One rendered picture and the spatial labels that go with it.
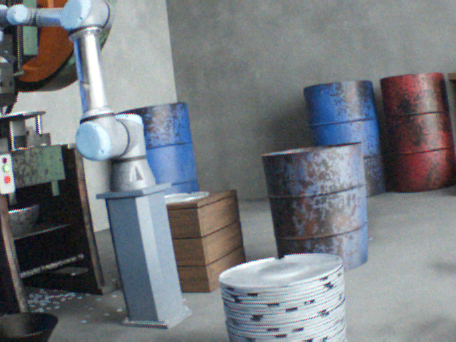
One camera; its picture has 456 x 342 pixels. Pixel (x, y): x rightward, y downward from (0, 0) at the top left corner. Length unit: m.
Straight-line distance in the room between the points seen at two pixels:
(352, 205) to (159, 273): 0.81
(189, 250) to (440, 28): 3.29
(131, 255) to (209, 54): 3.88
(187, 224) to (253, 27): 3.37
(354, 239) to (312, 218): 0.20
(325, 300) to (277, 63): 4.08
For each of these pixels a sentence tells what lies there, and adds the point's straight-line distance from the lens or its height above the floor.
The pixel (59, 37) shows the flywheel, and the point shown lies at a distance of 2.63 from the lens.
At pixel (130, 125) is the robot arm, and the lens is 1.79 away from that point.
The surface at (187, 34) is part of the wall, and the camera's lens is 5.66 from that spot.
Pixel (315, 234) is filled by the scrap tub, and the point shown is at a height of 0.17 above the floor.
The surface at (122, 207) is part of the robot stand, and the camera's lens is 1.79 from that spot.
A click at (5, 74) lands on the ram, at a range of 2.38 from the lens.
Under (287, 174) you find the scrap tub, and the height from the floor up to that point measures 0.40.
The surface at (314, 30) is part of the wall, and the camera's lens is 5.09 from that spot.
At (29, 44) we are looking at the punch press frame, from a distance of 2.46.
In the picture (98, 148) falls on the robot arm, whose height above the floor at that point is 0.59.
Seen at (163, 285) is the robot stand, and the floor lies 0.14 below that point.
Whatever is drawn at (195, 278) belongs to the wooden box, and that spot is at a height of 0.06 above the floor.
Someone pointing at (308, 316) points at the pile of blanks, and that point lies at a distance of 1.24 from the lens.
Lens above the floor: 0.56
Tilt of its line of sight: 3 degrees down
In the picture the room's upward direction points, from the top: 8 degrees counter-clockwise
